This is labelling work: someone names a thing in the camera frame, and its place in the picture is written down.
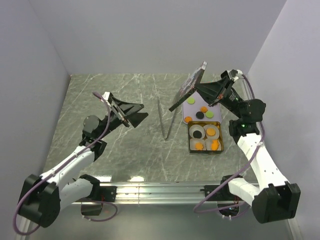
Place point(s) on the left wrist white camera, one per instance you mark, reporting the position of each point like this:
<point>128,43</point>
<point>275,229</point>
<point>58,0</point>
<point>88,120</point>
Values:
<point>106,97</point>

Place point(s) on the metal tongs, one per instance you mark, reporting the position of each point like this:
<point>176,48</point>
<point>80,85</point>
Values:
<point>166,125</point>

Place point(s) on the orange pumpkin cookie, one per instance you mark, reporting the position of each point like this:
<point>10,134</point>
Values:
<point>215,145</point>

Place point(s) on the green round cookie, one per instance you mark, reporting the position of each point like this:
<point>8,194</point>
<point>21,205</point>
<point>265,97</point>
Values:
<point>191,100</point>
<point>209,114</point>

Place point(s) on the orange round dotted cookie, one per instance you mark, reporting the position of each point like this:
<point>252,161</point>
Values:
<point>211,131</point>

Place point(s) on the aluminium rail frame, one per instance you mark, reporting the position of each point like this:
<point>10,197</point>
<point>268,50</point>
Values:
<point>137,165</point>

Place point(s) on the green round cookie right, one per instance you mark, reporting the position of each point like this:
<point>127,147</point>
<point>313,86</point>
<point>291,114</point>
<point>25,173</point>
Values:
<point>209,114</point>

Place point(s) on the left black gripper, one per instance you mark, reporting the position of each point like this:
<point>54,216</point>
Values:
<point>134,118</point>

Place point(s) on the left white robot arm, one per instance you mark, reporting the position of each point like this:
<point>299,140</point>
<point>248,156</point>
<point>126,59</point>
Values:
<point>43,197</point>

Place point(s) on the white paper cup front-left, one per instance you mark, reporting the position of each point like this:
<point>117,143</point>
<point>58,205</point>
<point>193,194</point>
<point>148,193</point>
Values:
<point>193,141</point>

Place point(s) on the orange chocolate chip cookie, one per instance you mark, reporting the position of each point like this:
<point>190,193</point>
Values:
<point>187,119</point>

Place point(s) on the wrist white camera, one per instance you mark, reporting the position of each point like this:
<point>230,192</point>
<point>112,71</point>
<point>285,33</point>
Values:
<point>106,97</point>
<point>235,74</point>

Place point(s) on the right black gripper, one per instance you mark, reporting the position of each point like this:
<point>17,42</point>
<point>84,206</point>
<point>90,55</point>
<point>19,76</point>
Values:
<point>211,92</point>

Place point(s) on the black sandwich cookie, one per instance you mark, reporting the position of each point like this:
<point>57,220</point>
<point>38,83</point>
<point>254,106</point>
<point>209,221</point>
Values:
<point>197,134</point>
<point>200,115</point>

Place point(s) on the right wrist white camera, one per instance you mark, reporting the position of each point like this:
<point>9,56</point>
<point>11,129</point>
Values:
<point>235,74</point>

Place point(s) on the black sandwich cookie on tray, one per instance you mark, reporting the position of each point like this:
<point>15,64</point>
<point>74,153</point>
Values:
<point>200,115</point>

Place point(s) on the orange swirl cookie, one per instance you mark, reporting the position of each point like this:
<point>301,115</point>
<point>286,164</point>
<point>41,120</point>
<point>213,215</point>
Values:
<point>203,109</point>

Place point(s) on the white paper cup back-right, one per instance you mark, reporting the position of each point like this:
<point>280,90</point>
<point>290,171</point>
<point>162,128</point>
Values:
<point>216,129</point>

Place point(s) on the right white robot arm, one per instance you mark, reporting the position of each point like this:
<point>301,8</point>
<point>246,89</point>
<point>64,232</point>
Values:
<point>259,183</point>

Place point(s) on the gold tin lid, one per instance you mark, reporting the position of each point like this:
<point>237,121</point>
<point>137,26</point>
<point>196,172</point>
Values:
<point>188,87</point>

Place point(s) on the green round cookie left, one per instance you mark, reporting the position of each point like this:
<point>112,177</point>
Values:
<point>191,100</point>

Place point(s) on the gold cookie tin base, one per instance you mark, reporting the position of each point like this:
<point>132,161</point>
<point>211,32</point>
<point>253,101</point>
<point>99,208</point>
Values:
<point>203,123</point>

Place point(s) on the white paper cup front-right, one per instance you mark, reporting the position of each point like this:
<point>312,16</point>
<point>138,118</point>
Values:
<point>208,142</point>

